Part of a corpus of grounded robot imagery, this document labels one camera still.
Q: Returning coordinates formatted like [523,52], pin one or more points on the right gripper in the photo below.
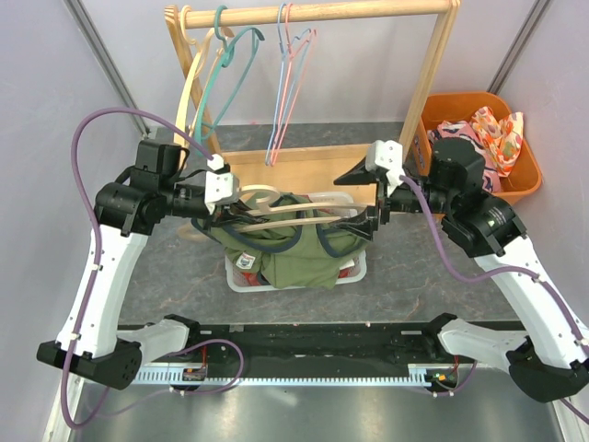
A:
[367,221]

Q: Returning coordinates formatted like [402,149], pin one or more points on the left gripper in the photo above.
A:
[221,215]

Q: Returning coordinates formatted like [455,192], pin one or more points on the white tank top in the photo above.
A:
[348,269]

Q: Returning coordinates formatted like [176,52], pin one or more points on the red tank top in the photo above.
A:
[252,279]

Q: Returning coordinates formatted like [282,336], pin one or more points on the white plastic basket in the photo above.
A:
[237,283]

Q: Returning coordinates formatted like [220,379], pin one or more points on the green printed tank top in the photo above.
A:
[308,255]

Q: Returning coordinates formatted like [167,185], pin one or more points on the beige wooden hanger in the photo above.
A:
[191,113]

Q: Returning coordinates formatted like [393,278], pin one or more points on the light blue hanger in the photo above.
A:
[287,83]

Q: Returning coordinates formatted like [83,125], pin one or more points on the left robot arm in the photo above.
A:
[90,343]

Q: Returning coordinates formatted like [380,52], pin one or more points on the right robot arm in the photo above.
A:
[548,359]

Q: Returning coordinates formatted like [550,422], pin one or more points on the wooden clothes rack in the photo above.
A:
[312,169]

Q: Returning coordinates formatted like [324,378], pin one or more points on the orange plastic bin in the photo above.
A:
[526,176]

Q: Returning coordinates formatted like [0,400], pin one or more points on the pink patterned cloth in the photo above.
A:
[462,129]

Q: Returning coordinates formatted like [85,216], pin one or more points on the orange floral cloth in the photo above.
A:
[503,139]

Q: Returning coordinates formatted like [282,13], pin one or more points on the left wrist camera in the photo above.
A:
[221,187]

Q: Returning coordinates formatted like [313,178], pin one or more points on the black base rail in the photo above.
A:
[323,349]

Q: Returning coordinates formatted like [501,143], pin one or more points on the slotted cable duct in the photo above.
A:
[188,376]

